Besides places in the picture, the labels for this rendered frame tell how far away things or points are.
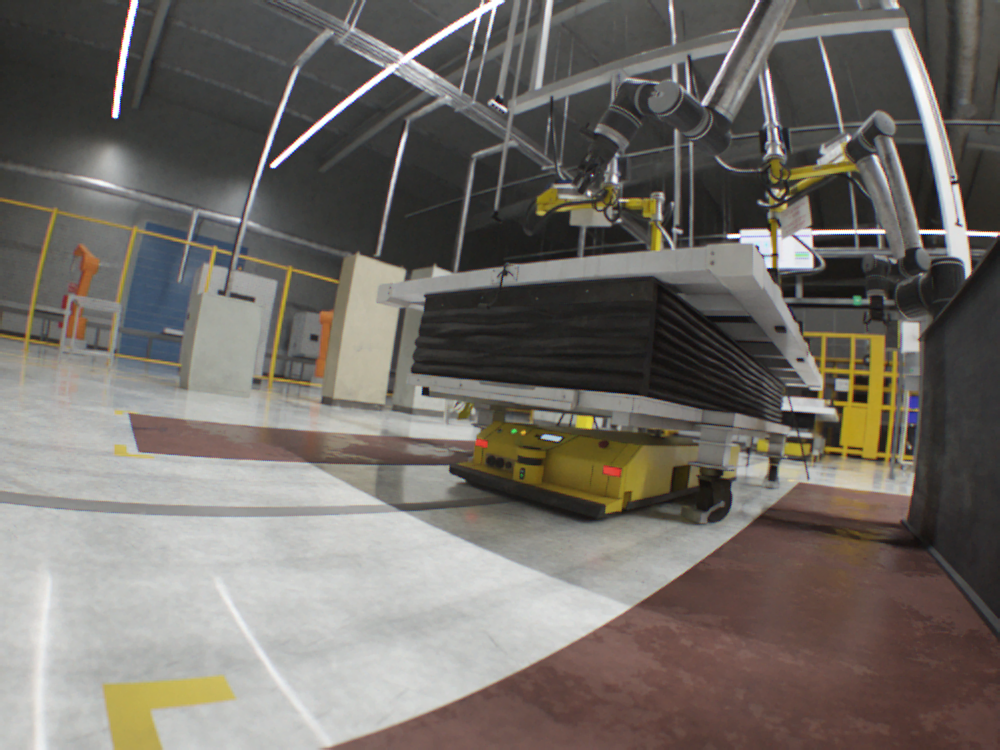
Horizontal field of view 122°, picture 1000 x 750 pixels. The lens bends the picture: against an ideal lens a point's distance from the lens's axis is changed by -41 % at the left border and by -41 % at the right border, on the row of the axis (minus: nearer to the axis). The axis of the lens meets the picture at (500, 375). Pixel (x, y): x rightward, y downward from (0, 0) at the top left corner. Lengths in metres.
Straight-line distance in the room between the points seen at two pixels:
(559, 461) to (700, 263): 0.92
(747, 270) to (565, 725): 1.06
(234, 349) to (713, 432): 4.56
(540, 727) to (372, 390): 5.80
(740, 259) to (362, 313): 5.29
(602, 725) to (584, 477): 1.25
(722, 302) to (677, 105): 0.74
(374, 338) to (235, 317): 1.94
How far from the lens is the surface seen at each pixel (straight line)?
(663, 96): 1.31
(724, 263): 1.27
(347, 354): 5.97
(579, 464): 1.74
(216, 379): 5.17
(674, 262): 1.33
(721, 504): 1.86
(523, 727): 0.57
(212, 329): 5.15
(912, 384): 5.42
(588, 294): 1.48
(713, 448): 1.80
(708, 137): 1.40
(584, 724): 0.59
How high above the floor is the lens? 0.36
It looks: 3 degrees up
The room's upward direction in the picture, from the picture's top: 8 degrees clockwise
